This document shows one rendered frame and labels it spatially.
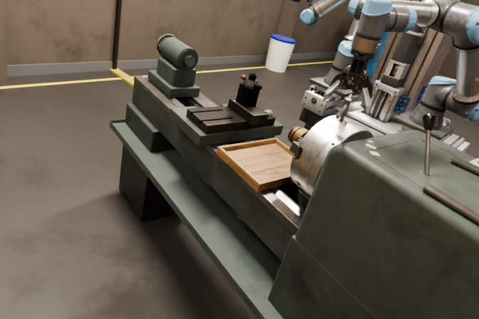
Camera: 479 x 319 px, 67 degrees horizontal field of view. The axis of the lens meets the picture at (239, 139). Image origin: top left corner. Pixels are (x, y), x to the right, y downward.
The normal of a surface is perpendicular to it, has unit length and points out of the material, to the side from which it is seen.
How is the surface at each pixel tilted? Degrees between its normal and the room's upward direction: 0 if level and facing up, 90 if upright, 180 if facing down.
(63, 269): 0
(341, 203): 90
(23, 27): 90
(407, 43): 90
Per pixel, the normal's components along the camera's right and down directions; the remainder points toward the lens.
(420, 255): -0.78, 0.11
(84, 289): 0.22, -0.87
